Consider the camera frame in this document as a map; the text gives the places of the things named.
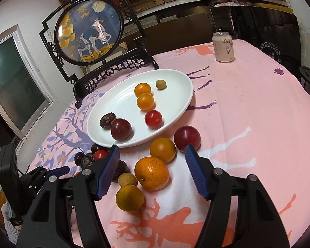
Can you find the dark red plum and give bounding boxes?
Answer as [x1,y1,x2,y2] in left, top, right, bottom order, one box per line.
[174,125,202,153]
[111,118,133,141]

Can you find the large orange mandarin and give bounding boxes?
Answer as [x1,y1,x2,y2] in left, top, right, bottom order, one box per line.
[134,156,170,191]

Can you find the brown board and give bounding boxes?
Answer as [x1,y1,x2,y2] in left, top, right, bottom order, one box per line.
[124,14,213,57]

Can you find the white framed window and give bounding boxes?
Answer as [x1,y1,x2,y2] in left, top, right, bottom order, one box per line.
[0,24,53,140]

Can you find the white ribbed object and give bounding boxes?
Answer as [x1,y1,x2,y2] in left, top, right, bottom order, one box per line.
[1,201,21,241]

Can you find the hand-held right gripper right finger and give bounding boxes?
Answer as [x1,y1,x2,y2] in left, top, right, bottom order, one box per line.
[185,145,290,248]

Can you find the pink printed tablecloth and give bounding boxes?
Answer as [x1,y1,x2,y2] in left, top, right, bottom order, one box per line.
[26,39,310,248]

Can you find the round deer painting screen stand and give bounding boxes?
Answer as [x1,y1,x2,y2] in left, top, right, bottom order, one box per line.
[39,0,159,109]

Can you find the yellow-orange orange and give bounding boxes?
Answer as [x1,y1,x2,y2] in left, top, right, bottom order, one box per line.
[150,137,177,163]
[116,185,145,211]

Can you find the black panel with white pattern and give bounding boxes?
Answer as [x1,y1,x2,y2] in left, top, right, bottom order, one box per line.
[210,5,300,65]

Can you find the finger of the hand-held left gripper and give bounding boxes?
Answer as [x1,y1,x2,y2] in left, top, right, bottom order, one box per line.
[35,166,71,182]

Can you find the white oval plate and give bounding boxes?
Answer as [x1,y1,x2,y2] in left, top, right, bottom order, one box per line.
[86,69,194,148]

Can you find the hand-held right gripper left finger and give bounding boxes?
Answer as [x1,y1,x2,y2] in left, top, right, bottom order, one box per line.
[15,145,120,248]

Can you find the red cherry tomato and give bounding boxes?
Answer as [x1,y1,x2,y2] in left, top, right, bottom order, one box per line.
[94,149,108,161]
[145,110,163,129]

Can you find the pale drink can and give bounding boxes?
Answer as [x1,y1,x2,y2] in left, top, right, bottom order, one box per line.
[212,32,235,63]

